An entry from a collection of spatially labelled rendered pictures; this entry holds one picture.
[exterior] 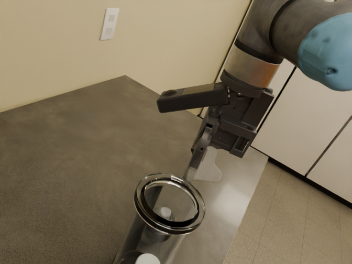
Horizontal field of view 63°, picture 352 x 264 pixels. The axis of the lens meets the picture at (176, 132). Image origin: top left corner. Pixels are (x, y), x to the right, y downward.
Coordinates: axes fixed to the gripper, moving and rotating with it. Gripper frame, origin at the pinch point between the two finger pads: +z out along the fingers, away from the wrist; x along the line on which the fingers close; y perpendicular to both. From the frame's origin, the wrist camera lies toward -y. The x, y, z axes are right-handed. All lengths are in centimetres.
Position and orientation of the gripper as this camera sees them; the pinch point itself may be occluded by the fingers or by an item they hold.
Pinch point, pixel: (187, 167)
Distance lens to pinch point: 55.4
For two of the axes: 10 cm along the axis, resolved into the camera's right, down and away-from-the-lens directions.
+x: 2.0, -4.7, 8.6
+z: -3.3, 8.0, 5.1
